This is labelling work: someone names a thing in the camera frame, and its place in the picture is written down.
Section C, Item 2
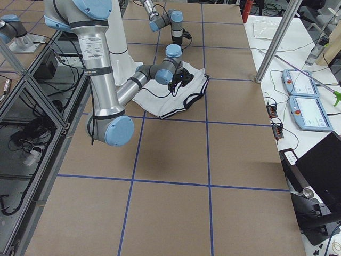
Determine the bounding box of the aluminium frame rack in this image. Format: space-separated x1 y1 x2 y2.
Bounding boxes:
1 32 89 255

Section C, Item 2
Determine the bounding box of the black laptop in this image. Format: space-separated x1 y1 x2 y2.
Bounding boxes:
296 131 340 213

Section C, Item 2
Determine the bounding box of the upper orange relay module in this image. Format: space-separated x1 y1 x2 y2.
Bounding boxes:
266 105 278 118

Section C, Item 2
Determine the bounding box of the clear water bottle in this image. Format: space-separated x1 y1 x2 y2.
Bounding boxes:
305 37 329 66

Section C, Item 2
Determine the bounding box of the black power adapter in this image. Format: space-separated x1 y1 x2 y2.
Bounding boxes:
34 54 58 79

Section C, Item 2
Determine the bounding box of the lower teach pendant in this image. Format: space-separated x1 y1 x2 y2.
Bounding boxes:
289 95 333 132

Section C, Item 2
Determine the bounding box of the orange relay module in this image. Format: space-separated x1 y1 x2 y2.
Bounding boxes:
266 105 278 118
272 123 284 141

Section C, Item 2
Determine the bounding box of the aluminium frame post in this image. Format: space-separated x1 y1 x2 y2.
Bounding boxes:
254 0 302 84

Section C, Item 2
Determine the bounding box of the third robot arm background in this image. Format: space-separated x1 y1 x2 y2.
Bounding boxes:
1 14 27 44

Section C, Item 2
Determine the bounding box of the green handled reach tool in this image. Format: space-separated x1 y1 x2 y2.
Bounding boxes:
274 54 341 107

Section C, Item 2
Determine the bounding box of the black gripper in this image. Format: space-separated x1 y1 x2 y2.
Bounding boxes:
168 68 193 91
171 29 192 46

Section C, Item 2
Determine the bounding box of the red fire extinguisher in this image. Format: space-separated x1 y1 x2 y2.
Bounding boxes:
242 0 254 23

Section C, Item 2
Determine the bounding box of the grey cartoon print t-shirt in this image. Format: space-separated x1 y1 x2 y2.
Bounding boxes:
132 62 209 119

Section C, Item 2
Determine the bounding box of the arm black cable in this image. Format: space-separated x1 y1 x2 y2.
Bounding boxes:
89 66 187 146
159 7 193 51

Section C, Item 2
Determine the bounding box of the clear plastic bag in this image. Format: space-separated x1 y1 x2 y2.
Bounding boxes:
253 20 278 40

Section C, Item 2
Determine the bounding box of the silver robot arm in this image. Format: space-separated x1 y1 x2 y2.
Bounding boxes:
44 1 194 146
140 0 192 46

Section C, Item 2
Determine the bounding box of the lower orange relay module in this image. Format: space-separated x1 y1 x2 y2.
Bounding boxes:
272 123 284 141

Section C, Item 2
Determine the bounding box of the teach pendant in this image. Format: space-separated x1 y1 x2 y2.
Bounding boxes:
289 95 333 132
282 69 320 98

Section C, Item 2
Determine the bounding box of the upper teach pendant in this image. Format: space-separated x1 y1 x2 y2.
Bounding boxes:
282 69 320 98

